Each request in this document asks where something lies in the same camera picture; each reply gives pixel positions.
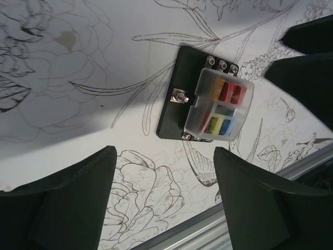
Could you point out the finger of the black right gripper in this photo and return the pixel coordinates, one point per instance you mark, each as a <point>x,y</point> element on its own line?
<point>313,37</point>
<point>308,79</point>

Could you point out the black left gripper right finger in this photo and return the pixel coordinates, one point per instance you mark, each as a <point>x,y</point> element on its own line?
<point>266,211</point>

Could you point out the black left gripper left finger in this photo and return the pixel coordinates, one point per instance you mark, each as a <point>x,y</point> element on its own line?
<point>64,210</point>

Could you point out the red blade fuse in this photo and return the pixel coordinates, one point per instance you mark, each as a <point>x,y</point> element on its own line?
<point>205,120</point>
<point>238,94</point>
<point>226,91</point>

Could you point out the clear plastic fuse box cover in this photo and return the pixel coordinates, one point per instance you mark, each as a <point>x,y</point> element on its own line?
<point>222,110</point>

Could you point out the orange blade fuse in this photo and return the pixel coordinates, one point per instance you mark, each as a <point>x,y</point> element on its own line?
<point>218,85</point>

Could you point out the blue blade fuse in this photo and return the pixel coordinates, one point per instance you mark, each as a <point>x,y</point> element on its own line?
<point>226,127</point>

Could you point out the yellow blade fuse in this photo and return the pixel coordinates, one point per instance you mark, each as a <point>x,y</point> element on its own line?
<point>211,125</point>

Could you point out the black fuse box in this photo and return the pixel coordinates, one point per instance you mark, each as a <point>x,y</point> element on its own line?
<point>181,91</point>

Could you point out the aluminium frame rail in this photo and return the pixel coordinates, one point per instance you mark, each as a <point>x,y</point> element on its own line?
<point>209,230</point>

